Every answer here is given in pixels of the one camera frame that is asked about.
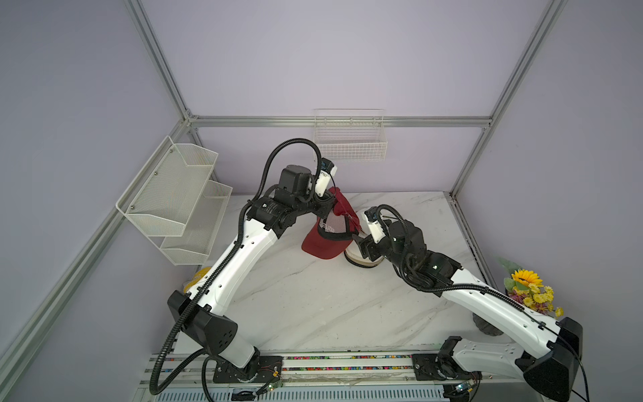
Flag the white baseball cap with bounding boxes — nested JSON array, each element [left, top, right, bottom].
[[343, 236, 364, 260]]

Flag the dark red baseball cap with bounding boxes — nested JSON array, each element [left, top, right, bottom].
[[301, 187, 361, 260]]

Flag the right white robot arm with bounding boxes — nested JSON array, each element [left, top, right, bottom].
[[354, 212, 584, 401]]

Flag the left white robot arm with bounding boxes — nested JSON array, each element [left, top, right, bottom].
[[167, 158, 337, 382]]

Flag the yellow object behind arm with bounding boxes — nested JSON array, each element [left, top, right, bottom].
[[183, 267, 211, 293]]

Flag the beige baseball cap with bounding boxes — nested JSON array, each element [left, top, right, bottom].
[[343, 253, 384, 269]]

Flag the white mesh two-tier shelf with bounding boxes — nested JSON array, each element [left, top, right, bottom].
[[116, 137, 233, 266]]

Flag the sunflower bouquet in vase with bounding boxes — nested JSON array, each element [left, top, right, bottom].
[[497, 257, 564, 321]]

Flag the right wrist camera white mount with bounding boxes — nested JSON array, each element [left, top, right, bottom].
[[362, 207, 386, 244]]

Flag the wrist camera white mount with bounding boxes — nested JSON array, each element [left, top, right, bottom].
[[314, 157, 338, 198], [362, 207, 386, 244]]

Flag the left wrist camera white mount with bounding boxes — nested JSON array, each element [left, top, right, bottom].
[[314, 157, 338, 198]]

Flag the white wire wall basket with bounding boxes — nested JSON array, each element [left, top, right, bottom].
[[312, 109, 388, 162]]

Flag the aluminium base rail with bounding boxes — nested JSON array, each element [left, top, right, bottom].
[[133, 351, 543, 401]]

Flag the left black corrugated cable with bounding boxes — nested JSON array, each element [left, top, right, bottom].
[[148, 137, 323, 397]]

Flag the aluminium frame rails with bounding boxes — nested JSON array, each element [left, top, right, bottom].
[[1, 1, 566, 391]]

